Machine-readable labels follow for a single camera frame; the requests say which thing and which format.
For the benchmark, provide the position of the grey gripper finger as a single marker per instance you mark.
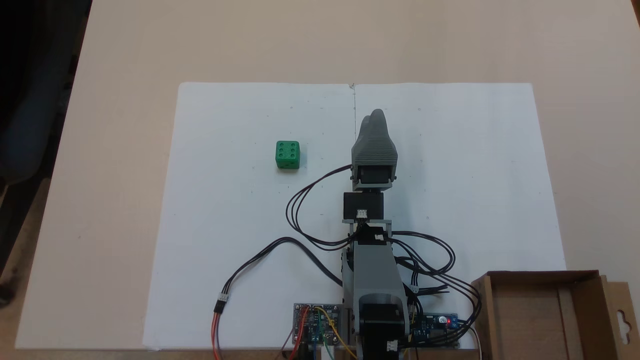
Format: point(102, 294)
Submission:
point(365, 131)

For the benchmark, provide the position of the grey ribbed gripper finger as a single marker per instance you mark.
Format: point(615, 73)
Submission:
point(380, 127)

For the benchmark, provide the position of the green dice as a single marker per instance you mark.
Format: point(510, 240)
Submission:
point(287, 156)

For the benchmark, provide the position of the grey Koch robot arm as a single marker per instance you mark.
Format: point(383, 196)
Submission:
point(375, 270)

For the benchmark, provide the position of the white paper sheet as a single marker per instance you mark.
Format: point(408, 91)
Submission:
point(240, 225)

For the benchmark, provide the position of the blue circuit board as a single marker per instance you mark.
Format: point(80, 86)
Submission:
point(435, 322)

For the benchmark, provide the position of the brown cardboard box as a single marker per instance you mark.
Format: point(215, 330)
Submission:
point(530, 320)

